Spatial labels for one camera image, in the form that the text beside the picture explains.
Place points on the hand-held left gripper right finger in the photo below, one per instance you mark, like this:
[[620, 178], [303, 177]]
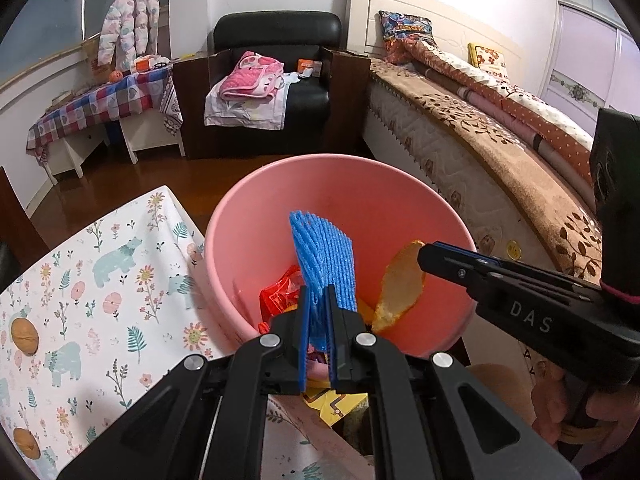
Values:
[[331, 350]]

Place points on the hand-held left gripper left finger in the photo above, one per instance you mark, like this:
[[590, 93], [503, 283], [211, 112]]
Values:
[[301, 350]]

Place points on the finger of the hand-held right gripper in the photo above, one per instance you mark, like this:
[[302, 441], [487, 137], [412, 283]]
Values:
[[450, 267], [465, 252]]

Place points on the orange peel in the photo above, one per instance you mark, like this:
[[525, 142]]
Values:
[[397, 290]]

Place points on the blue foam fruit net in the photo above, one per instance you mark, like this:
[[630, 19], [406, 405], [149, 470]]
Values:
[[325, 255]]

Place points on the pink plastic bucket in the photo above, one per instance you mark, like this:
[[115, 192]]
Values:
[[325, 190]]

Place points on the person's right hand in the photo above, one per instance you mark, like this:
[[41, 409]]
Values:
[[615, 415]]

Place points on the yellow paper card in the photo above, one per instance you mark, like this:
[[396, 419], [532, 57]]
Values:
[[335, 405]]

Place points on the red foil wrapper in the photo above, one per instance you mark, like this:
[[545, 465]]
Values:
[[280, 295]]

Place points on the person's leg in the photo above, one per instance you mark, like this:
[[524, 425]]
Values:
[[547, 400]]

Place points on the brown leaf patterned blanket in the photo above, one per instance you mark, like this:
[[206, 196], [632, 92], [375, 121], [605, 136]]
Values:
[[475, 120]]

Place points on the pink rolled blanket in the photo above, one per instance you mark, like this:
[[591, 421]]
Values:
[[495, 105]]

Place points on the white patterned quilt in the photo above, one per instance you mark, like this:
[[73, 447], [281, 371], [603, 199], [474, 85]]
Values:
[[480, 72]]

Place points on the dark wooden cabinet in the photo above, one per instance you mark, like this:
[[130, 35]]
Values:
[[347, 100], [192, 110]]

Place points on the yellow floral pillow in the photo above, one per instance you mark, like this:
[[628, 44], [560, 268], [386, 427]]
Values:
[[487, 55]]

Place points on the floral bear tablecloth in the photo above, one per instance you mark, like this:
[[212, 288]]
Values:
[[100, 310]]

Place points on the colourful cartoon pillow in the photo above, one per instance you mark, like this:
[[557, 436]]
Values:
[[405, 27]]

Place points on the white crumpled paper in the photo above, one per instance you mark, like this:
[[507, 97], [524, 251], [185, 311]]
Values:
[[299, 78]]

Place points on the lilac sliding wardrobe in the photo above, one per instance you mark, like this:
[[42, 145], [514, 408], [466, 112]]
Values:
[[585, 40]]

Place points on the white printed cloth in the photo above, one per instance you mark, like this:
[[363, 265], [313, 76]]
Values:
[[240, 112]]

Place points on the small orange box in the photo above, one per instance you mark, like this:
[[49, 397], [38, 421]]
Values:
[[306, 64]]

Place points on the white side table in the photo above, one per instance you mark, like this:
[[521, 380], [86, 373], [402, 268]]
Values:
[[70, 152], [150, 132]]

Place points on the patterned hanging cloth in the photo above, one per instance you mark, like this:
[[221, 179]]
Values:
[[171, 110]]

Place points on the pink folded blanket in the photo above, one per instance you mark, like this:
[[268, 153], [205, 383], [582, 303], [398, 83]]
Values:
[[250, 77]]

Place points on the brown round slice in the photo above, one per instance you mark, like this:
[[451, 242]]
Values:
[[25, 337], [26, 442]]

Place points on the black leather armchair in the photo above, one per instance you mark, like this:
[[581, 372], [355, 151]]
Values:
[[277, 27]]

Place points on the dark wooden board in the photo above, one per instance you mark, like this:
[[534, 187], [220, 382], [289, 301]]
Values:
[[20, 230]]

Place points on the side table with plaid cloth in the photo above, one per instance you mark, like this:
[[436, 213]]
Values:
[[100, 100]]

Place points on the orange and white box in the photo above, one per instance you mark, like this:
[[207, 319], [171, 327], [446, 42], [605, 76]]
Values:
[[142, 64]]

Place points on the orange fruit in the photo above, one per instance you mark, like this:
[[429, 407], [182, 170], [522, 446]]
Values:
[[116, 76]]

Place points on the stack of books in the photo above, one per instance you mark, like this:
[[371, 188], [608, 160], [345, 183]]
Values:
[[64, 98]]

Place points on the pink printed puffer jacket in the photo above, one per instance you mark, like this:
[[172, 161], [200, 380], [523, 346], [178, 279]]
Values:
[[127, 15]]

